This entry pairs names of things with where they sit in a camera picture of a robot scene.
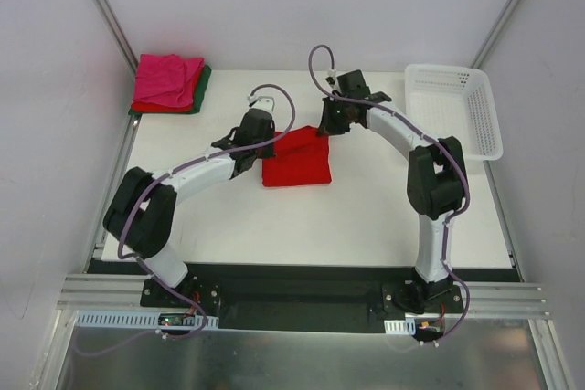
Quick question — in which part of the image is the aluminium frame post left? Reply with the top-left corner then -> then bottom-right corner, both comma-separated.
92,0 -> 138,74

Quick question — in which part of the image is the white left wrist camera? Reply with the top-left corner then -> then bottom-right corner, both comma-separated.
247,95 -> 275,114

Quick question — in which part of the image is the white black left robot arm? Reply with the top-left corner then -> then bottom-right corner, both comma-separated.
102,97 -> 275,307

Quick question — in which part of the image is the white slotted cable duct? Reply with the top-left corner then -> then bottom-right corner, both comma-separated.
77,311 -> 219,331

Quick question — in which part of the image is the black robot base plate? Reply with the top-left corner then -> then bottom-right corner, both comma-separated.
140,263 -> 464,333

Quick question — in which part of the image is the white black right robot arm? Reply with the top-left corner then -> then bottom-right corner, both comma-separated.
318,70 -> 469,314

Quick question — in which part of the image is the folded green t shirt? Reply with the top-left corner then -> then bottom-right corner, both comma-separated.
128,65 -> 212,116

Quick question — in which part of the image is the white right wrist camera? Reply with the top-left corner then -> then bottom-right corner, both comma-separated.
325,69 -> 338,89

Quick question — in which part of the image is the aluminium frame post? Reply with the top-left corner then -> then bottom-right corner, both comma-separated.
470,0 -> 523,69
92,0 -> 138,74

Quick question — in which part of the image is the white perforated plastic basket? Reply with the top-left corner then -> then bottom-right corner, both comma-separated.
405,64 -> 504,162

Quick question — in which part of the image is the aluminium frame post right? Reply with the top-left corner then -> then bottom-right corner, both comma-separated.
470,0 -> 523,69

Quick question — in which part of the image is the folded pink t shirt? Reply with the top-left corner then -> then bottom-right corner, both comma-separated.
133,54 -> 205,102

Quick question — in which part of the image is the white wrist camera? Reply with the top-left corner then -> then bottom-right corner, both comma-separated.
325,69 -> 338,89
247,95 -> 275,114

